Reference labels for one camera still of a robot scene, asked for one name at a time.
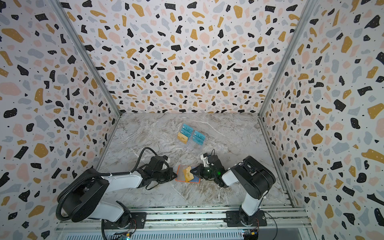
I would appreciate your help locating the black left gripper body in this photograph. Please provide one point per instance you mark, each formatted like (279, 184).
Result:
(164, 175)

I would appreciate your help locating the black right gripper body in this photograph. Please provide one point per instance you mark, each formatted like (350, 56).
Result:
(201, 172)

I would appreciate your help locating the gold VIP card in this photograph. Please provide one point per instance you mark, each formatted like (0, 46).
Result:
(188, 176)
(182, 138)

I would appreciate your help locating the orange card wallet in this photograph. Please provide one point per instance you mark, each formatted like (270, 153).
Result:
(181, 178)

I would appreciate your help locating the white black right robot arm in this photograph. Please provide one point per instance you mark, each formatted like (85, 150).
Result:
(253, 176)

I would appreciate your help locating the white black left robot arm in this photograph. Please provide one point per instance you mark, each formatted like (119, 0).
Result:
(82, 199)

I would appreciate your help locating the teal VIP card right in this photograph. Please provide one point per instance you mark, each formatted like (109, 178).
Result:
(199, 138)

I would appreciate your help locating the teal vip card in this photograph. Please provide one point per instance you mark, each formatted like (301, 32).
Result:
(199, 138)
(187, 130)

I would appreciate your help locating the clear acrylic card display stand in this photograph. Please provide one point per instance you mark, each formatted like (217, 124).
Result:
(191, 145)

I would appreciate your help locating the teal VIP card left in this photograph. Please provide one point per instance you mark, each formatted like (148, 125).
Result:
(187, 130)

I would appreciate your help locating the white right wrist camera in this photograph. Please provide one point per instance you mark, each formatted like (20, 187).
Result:
(204, 158)

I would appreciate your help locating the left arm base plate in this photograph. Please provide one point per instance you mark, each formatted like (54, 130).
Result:
(132, 221)

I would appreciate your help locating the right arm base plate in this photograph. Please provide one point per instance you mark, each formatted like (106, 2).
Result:
(241, 219)

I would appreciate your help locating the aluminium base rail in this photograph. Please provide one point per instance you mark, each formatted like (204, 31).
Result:
(197, 223)

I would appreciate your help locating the aluminium right corner post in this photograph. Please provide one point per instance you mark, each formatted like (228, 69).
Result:
(306, 14)

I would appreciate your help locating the aluminium corner post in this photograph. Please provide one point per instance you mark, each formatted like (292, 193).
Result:
(306, 14)
(62, 16)

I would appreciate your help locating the aluminium left corner post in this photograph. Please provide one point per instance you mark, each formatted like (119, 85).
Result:
(62, 16)

